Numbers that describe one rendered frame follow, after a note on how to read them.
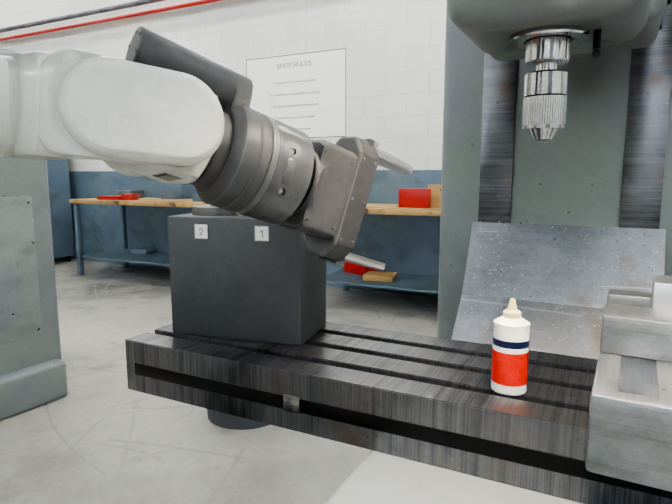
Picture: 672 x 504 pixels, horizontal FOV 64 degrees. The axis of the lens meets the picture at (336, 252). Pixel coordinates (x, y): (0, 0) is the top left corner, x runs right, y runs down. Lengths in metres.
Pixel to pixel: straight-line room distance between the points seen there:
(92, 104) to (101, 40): 7.35
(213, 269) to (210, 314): 0.07
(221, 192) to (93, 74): 0.13
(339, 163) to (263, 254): 0.32
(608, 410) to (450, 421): 0.19
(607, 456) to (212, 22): 6.25
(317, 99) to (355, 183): 5.12
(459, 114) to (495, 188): 0.16
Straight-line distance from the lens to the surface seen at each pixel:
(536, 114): 0.66
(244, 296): 0.82
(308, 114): 5.65
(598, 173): 1.04
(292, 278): 0.78
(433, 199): 4.56
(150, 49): 0.44
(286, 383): 0.71
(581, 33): 0.67
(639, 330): 0.61
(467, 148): 1.07
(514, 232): 1.05
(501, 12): 0.62
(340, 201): 0.50
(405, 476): 0.65
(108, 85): 0.38
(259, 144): 0.43
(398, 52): 5.33
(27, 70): 0.40
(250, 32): 6.18
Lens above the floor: 1.15
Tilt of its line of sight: 8 degrees down
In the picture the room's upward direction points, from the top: straight up
